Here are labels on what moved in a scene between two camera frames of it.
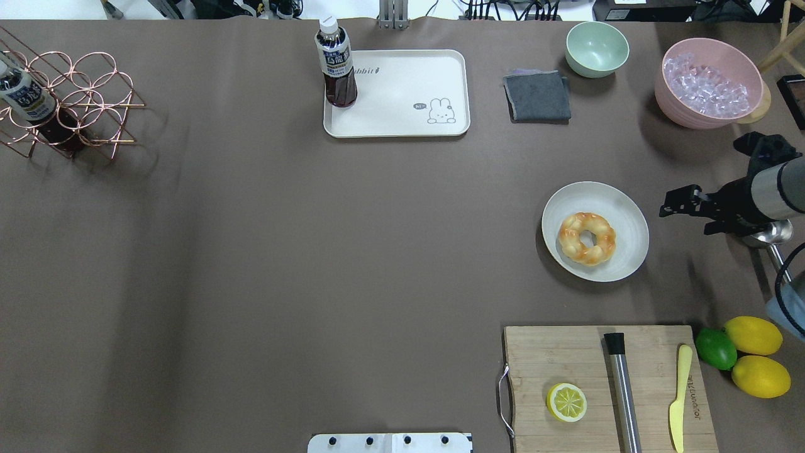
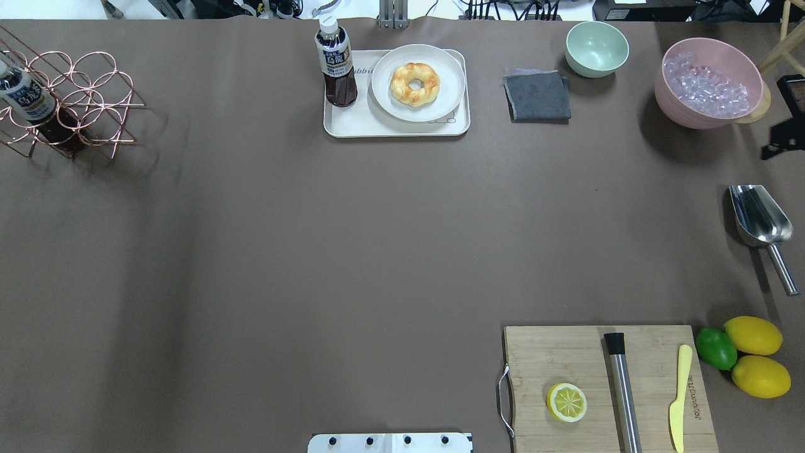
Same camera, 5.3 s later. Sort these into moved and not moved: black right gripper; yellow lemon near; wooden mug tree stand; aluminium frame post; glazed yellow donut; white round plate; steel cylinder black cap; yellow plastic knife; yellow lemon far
Moved: black right gripper; white round plate; glazed yellow donut
Not moved: steel cylinder black cap; aluminium frame post; yellow lemon far; yellow lemon near; yellow plastic knife; wooden mug tree stand
